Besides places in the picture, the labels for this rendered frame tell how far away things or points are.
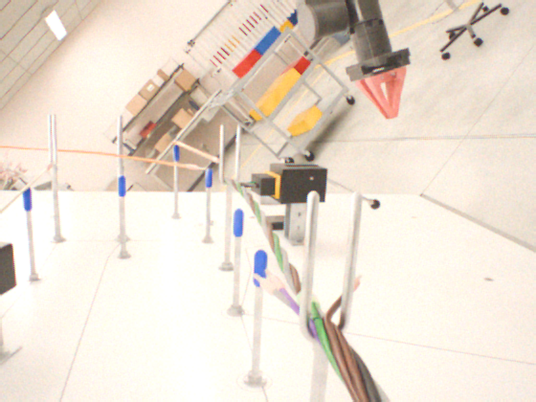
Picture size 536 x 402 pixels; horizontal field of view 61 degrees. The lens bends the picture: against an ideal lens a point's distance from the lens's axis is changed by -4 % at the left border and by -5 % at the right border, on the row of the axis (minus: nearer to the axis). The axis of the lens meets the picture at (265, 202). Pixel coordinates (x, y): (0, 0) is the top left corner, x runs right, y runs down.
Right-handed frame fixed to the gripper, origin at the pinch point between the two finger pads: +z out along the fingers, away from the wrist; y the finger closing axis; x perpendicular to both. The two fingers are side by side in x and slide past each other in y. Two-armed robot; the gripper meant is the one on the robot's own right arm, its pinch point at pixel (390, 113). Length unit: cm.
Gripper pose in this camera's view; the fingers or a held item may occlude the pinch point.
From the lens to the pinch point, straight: 79.6
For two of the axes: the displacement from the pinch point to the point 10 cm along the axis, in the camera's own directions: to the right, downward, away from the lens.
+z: 3.1, 9.3, 2.0
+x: 9.1, -3.5, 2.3
